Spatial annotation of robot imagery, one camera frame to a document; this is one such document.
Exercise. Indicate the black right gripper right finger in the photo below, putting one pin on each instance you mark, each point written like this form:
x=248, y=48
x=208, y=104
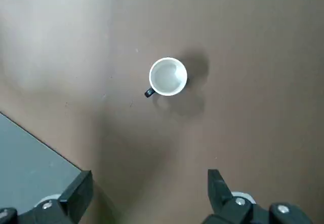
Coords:
x=227, y=208

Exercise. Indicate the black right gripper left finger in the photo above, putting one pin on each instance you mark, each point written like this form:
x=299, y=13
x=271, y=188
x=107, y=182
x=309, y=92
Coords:
x=50, y=211

